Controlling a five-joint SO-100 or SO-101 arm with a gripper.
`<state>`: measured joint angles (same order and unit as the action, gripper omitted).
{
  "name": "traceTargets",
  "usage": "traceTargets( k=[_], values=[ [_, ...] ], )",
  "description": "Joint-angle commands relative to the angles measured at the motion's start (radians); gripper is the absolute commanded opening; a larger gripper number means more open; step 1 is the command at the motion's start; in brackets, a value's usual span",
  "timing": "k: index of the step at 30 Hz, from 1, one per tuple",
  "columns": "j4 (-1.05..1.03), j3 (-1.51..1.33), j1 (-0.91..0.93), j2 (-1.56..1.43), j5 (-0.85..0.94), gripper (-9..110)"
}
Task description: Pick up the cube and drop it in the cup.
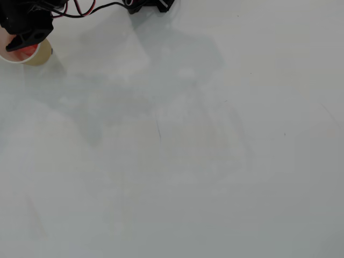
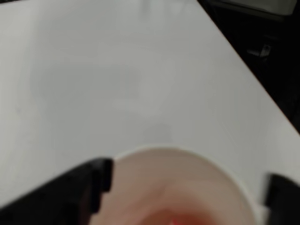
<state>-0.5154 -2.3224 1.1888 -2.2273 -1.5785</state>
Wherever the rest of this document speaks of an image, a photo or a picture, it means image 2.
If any red foam cube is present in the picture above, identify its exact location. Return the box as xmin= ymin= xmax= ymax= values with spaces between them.
xmin=150 ymin=206 xmax=211 ymax=225

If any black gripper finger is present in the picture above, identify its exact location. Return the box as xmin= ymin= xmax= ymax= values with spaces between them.
xmin=0 ymin=158 xmax=114 ymax=225
xmin=263 ymin=172 xmax=300 ymax=225

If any beige paper cup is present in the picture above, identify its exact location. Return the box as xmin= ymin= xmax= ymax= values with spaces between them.
xmin=90 ymin=145 xmax=270 ymax=225

